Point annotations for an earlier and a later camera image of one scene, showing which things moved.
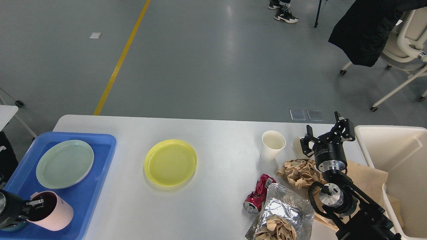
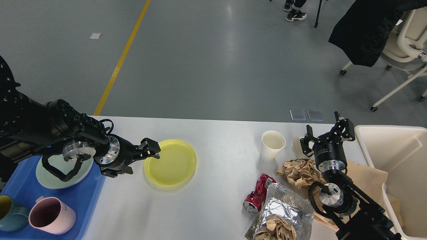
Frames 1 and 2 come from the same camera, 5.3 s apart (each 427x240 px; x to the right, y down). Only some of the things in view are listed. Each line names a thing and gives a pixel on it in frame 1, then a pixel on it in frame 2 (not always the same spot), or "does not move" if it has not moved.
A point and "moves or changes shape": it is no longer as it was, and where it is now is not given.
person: (282, 12) to (294, 7)
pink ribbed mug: (56, 215) moves or changes shape
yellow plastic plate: (170, 163) does not move
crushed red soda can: (255, 201) does not move
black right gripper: (329, 151) does not move
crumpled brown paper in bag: (277, 228) does not move
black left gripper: (11, 207) to (115, 159)
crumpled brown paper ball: (302, 172) does not move
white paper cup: (273, 141) does not move
